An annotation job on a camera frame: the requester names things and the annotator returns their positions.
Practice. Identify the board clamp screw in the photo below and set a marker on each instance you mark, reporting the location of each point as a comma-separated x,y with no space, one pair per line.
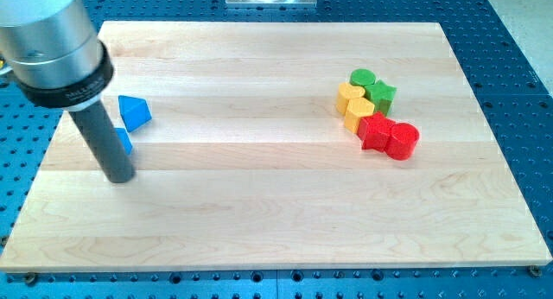
29,278
534,271

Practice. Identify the red cylinder block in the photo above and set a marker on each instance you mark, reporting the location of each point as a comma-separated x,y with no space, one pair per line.
402,141

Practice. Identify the blue cube block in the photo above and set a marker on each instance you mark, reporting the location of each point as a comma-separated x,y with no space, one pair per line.
124,139

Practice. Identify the green cylinder block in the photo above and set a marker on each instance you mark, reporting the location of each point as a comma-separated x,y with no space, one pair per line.
362,77

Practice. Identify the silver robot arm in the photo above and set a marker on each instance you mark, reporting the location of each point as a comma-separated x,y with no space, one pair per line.
54,52

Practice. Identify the blue triangular prism block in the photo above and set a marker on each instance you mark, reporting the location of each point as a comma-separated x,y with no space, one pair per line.
134,112

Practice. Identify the right board clamp screw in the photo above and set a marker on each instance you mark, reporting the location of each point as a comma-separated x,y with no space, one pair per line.
534,271

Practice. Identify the green star block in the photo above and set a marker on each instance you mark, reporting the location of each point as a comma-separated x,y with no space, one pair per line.
381,95

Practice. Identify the yellow heart block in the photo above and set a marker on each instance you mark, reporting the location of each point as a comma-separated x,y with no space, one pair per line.
346,92

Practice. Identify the red star block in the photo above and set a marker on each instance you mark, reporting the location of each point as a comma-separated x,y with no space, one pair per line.
374,131

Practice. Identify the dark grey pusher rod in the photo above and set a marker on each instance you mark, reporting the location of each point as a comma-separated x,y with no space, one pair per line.
95,126

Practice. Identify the light wooden board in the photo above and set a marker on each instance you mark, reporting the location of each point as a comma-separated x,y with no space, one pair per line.
246,164

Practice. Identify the left board clamp screw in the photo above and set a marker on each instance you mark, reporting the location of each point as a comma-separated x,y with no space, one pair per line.
29,278

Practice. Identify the yellow pentagon block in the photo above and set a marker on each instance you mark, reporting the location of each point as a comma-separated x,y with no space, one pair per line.
355,110

